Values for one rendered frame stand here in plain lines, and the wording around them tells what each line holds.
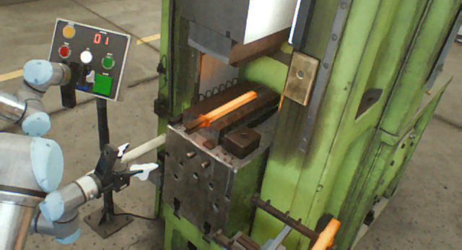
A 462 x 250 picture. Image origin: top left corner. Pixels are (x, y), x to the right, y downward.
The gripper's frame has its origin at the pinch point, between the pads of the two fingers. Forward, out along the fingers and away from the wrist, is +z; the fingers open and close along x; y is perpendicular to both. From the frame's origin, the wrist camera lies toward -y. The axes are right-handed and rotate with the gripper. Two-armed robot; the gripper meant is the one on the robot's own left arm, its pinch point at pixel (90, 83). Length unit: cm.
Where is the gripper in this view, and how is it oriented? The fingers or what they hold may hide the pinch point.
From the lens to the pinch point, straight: 166.4
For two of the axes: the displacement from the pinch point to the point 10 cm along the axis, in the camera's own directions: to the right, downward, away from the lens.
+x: -9.6, -2.5, 1.5
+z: 1.7, -0.3, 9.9
